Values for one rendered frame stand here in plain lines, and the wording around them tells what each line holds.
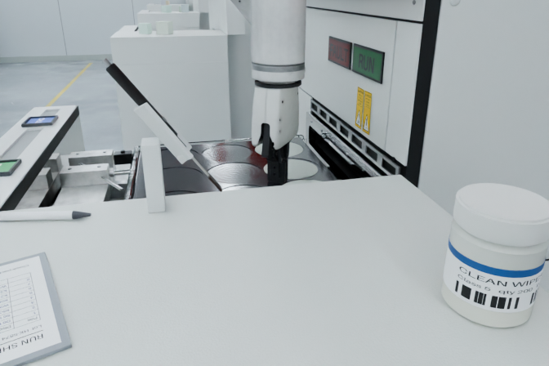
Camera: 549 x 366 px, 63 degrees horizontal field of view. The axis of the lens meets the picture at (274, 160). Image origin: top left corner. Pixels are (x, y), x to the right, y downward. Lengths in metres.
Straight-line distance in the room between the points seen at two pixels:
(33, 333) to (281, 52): 0.47
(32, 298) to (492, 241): 0.37
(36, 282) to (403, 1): 0.54
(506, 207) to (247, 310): 0.22
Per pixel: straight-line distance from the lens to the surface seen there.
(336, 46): 0.89
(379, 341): 0.37
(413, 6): 0.64
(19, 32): 9.04
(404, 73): 0.65
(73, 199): 0.83
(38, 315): 0.43
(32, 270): 0.49
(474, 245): 0.38
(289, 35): 0.68
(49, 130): 0.96
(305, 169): 0.83
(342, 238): 0.49
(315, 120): 1.00
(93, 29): 8.78
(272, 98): 0.69
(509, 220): 0.36
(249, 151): 0.93
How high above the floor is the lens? 1.21
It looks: 21 degrees down
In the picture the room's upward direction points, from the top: straight up
